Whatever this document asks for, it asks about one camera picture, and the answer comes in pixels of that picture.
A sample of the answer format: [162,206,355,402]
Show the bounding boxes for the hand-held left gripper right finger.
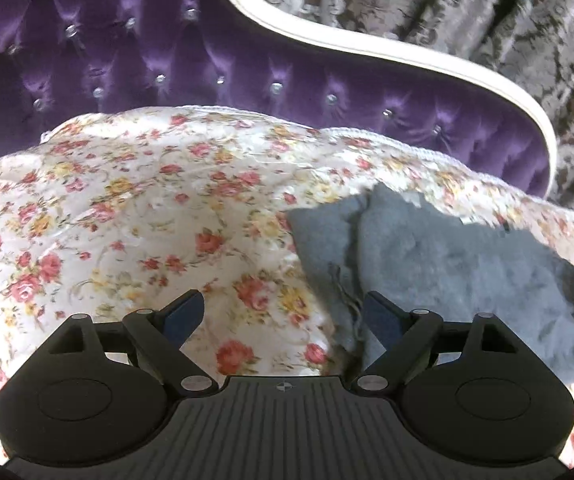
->
[356,290,510,392]

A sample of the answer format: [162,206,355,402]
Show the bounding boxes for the grey argyle knit sweater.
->
[286,182,574,381]

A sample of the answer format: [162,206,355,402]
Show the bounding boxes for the brown damask curtain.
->
[239,0,574,216]

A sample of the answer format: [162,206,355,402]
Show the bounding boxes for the floral printed blanket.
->
[0,105,574,466]

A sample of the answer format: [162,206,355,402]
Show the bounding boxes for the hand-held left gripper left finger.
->
[59,289,219,394]

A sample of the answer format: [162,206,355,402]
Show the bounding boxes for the purple tufted headboard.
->
[0,0,559,197]

